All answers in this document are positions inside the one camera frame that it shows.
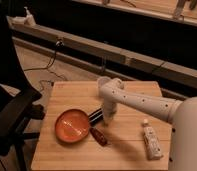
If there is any orange bowl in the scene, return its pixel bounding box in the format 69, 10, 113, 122
55, 109, 90, 143

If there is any white tube bottle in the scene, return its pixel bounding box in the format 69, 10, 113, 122
142, 119, 163, 160

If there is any white pump bottle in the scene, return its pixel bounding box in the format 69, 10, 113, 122
24, 7, 36, 26

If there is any brown oblong object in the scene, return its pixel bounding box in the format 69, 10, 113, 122
90, 127, 108, 146

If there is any black whiteboard eraser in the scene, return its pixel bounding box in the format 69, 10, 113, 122
88, 108, 103, 126

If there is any translucent plastic cup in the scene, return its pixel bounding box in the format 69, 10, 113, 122
97, 76, 111, 87

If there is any black office chair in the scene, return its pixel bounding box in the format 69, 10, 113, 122
0, 2, 45, 171

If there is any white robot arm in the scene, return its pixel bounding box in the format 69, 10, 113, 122
98, 76, 197, 171

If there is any black floor cable left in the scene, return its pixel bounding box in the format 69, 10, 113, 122
23, 39, 69, 93

